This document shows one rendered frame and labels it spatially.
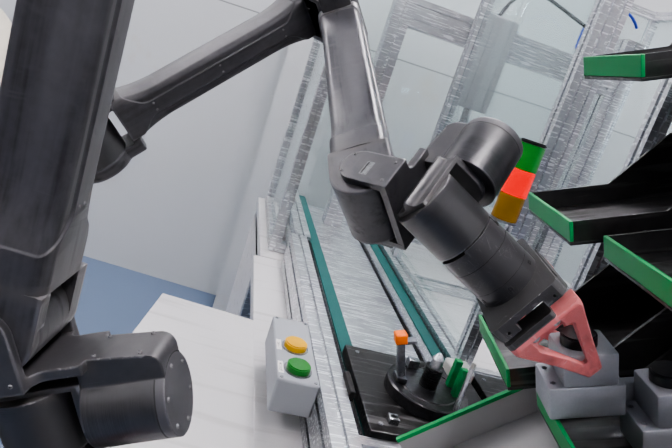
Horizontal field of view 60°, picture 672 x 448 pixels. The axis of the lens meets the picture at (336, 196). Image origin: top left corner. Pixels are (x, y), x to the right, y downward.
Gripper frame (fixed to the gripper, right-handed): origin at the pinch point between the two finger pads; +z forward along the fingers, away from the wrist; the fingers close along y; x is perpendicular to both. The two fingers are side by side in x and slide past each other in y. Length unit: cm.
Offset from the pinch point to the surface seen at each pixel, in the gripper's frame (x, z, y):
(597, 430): 3.8, 7.0, -0.3
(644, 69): -20.9, -12.5, 7.1
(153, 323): 61, -24, 54
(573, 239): -6.4, -5.0, 6.5
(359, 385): 32.7, 5.1, 36.1
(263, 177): 77, -24, 240
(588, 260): -6.3, 5.9, 21.6
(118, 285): 171, -39, 230
